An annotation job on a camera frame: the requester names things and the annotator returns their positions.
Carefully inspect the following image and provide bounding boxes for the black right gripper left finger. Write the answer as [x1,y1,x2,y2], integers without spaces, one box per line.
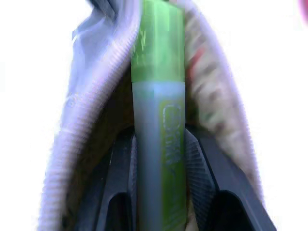
[76,126,138,231]

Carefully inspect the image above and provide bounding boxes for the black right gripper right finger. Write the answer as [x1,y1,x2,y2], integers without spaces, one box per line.
[184,124,277,231]

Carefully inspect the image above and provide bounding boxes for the grey object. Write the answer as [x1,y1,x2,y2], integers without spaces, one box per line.
[38,0,268,231]

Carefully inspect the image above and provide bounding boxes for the green highlighter pen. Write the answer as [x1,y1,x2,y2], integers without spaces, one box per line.
[129,0,188,231]

